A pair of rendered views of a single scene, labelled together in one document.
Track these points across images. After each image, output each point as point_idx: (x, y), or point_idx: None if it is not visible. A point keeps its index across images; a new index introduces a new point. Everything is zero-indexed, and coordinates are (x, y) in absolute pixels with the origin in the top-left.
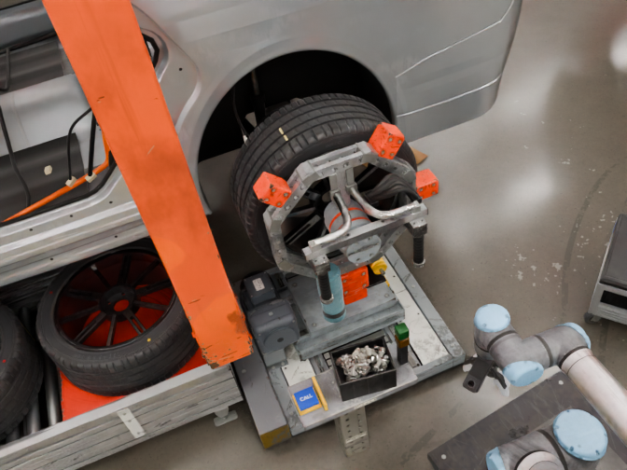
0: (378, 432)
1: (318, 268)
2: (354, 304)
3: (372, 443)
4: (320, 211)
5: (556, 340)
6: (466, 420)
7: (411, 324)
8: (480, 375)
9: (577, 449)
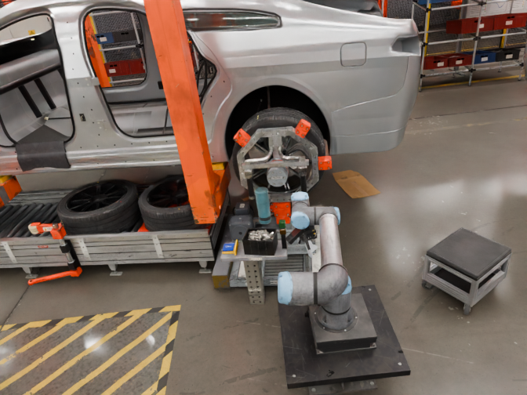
0: (272, 299)
1: (245, 173)
2: (288, 233)
3: (267, 302)
4: None
5: (321, 209)
6: None
7: (318, 256)
8: (294, 234)
9: None
